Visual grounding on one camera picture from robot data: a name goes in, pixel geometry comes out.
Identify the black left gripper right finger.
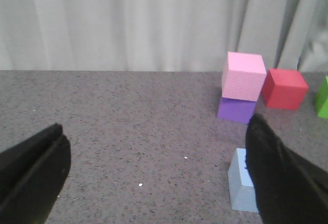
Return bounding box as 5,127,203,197
245,113,327,223

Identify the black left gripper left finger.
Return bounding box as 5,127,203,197
1,124,71,223

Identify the pink foam cube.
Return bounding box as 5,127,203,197
221,51,267,101

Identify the small red foam cube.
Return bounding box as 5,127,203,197
261,68,309,110

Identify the green foam cube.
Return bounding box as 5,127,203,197
315,75,328,119

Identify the purple foam cube left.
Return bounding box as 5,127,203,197
217,97,257,124

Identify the light blue foam cube smooth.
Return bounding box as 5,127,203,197
228,148,258,213

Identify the grey-green curtain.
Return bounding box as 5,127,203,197
1,0,327,72

